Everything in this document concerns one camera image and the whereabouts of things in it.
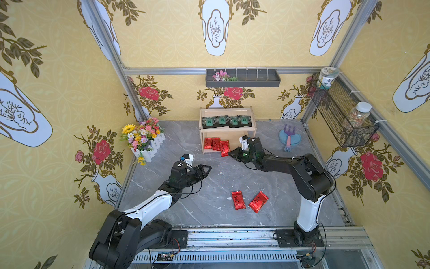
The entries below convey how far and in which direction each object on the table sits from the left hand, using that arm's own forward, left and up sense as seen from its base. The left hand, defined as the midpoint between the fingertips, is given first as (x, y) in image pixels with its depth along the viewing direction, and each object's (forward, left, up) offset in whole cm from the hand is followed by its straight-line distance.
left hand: (203, 168), depth 86 cm
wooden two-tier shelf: (+19, -10, +10) cm, 23 cm away
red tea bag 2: (+20, -2, -6) cm, 21 cm away
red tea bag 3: (+13, -12, -1) cm, 18 cm away
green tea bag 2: (+23, -3, +10) cm, 25 cm away
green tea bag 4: (+23, -24, +11) cm, 35 cm away
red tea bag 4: (-14, -18, -8) cm, 24 cm away
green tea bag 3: (+23, -11, +11) cm, 28 cm away
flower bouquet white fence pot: (+15, +32, +6) cm, 35 cm away
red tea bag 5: (-15, -27, -8) cm, 32 cm away
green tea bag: (+22, -18, +11) cm, 31 cm away
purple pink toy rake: (+31, -57, -9) cm, 66 cm away
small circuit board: (-36, +17, -13) cm, 42 cm away
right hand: (+12, -16, -2) cm, 20 cm away
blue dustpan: (+25, -60, -9) cm, 65 cm away
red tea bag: (+19, -7, -7) cm, 21 cm away
